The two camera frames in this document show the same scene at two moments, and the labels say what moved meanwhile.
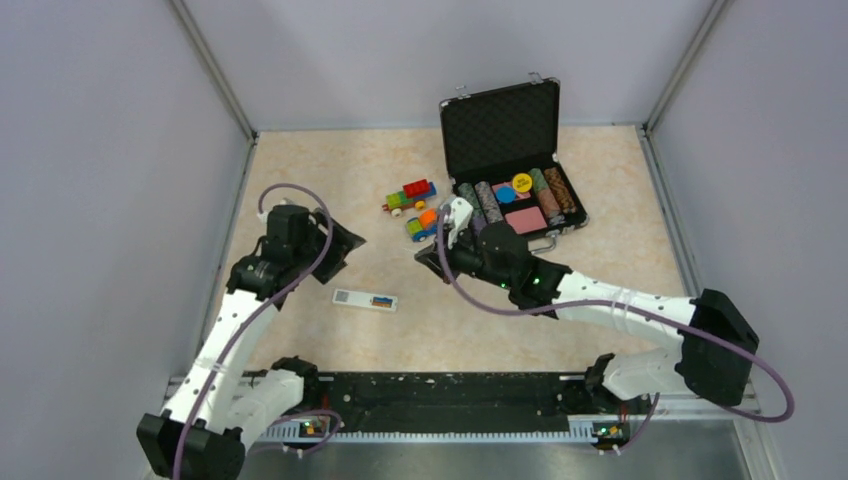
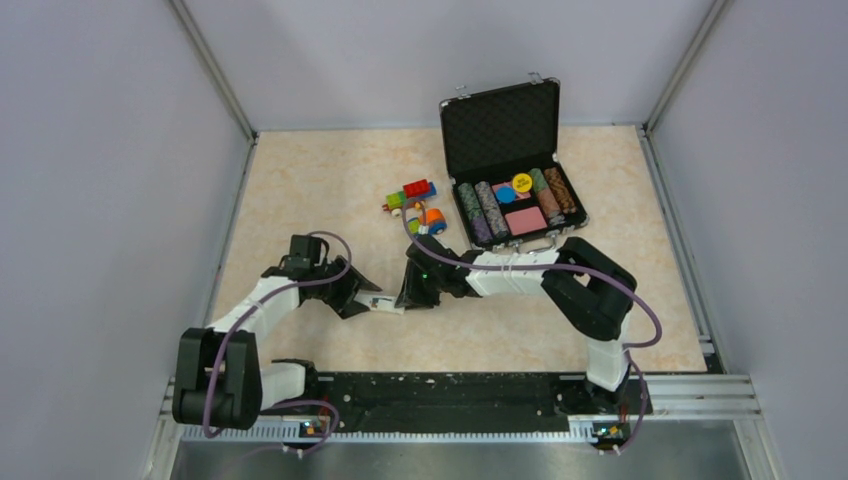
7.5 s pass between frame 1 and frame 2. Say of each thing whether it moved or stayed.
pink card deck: stayed
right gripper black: moved
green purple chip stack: stayed
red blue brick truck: stayed
